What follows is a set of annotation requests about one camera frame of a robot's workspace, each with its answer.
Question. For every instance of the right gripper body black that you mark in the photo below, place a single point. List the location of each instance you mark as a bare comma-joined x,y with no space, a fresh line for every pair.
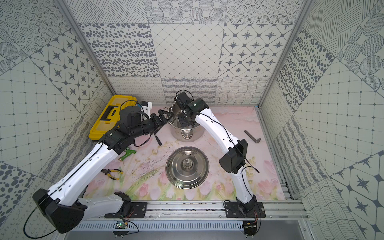
184,121

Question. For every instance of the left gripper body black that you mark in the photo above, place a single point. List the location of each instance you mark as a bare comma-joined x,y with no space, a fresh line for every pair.
157,123

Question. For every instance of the stainless steel pot lid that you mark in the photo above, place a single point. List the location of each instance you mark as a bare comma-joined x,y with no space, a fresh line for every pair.
187,168

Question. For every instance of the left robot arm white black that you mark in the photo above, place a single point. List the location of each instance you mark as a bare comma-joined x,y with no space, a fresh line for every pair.
62,205

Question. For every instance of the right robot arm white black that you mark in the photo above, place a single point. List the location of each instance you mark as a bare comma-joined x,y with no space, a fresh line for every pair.
234,159

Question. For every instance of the yellow black toolbox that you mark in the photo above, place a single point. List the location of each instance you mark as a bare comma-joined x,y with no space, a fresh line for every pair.
110,115

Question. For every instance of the green toy drill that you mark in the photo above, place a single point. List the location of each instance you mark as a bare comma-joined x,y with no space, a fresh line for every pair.
126,154

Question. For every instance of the grey hex key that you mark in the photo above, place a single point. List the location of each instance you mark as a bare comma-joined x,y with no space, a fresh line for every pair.
255,140

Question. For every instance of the left circuit board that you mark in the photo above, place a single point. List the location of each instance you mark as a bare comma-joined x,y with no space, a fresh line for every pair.
121,225

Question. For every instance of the circuit board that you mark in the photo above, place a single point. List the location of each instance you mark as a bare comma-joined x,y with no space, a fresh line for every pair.
250,228
121,225

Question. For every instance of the right circuit board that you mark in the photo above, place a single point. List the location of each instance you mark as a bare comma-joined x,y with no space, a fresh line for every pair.
250,228

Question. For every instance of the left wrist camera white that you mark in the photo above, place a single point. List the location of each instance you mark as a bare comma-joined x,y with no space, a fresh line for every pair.
146,107

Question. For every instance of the black handled hammer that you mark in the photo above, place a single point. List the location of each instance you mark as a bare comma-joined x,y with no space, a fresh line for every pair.
158,140

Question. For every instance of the yellow handled pliers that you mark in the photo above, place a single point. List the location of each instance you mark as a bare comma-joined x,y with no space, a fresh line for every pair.
110,172

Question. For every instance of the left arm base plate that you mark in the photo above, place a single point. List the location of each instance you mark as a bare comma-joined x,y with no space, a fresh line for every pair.
130,210

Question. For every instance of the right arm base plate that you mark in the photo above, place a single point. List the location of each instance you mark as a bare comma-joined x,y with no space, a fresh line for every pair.
238,210

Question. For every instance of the white slotted cable duct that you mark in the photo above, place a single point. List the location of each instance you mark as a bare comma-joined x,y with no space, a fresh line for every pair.
215,225

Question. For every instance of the aluminium mounting rail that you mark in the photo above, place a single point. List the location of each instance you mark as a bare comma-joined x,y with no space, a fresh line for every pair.
215,210

